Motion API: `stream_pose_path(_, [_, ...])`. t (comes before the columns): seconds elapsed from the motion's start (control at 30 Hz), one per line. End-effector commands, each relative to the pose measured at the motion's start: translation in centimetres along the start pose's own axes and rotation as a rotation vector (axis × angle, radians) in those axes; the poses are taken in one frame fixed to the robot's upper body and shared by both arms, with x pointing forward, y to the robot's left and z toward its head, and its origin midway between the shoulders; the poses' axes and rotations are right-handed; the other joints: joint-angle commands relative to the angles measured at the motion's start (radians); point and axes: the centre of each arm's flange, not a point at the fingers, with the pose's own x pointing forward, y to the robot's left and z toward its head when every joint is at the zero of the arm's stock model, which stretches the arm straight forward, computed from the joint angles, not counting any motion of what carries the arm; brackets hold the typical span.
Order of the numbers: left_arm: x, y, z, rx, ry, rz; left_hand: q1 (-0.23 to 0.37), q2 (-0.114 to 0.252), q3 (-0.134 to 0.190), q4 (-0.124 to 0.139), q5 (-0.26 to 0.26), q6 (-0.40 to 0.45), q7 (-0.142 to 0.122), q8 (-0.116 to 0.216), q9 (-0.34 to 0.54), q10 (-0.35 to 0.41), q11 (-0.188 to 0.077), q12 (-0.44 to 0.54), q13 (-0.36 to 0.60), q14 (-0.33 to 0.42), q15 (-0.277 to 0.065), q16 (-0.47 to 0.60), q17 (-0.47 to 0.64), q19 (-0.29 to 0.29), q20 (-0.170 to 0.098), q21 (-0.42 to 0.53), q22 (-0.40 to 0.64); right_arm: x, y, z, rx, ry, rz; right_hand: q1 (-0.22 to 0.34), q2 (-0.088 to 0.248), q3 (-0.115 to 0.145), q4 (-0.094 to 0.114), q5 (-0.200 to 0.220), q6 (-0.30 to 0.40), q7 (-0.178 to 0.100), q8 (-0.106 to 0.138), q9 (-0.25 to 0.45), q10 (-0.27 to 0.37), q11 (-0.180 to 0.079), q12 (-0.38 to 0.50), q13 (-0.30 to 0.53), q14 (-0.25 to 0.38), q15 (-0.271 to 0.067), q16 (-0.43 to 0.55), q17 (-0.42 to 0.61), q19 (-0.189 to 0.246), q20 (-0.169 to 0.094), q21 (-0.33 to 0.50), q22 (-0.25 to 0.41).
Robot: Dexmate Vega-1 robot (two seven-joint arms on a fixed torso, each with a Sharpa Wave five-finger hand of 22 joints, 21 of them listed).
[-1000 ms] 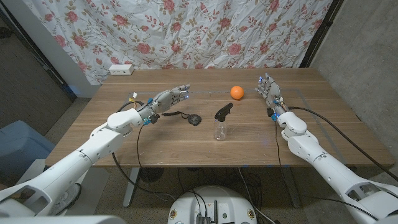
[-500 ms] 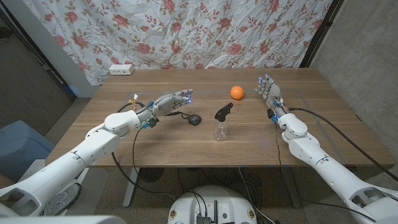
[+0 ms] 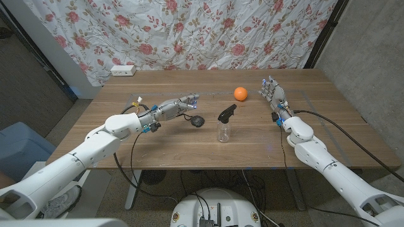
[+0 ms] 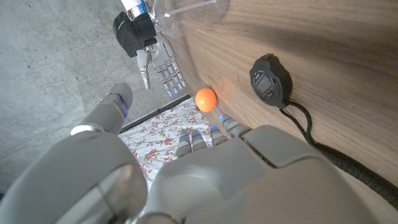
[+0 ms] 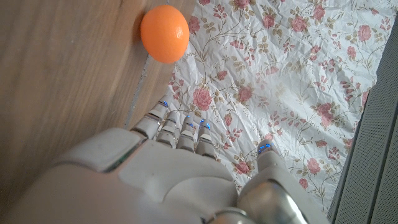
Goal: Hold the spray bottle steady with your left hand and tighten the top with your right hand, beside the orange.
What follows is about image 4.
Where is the black stopwatch with cord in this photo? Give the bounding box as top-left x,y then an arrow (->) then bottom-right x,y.
249,53 -> 317,147

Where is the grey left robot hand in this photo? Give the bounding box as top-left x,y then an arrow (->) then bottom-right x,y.
0,82 -> 382,224

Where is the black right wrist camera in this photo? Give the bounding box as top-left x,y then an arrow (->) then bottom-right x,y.
112,11 -> 158,58

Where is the orange fruit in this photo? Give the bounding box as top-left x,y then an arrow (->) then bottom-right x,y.
195,88 -> 218,113

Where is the floral backdrop cloth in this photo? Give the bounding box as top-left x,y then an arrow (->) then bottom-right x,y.
119,98 -> 224,187

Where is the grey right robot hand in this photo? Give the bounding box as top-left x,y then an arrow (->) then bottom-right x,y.
136,32 -> 187,98

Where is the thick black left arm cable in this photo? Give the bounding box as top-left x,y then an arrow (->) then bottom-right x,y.
310,141 -> 398,212

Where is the black backdrop frame pole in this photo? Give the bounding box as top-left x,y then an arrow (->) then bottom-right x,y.
119,94 -> 192,134

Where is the clear spray bottle black top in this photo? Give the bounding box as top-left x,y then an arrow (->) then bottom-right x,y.
149,0 -> 229,40

